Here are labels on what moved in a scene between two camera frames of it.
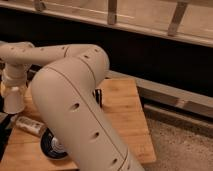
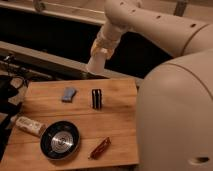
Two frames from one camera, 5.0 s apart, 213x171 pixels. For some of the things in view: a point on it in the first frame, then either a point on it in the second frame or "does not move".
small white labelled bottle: x=31 y=125 does not move
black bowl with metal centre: x=51 y=146 does not move
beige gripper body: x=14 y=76 to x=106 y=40
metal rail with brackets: x=190 y=20 does not move
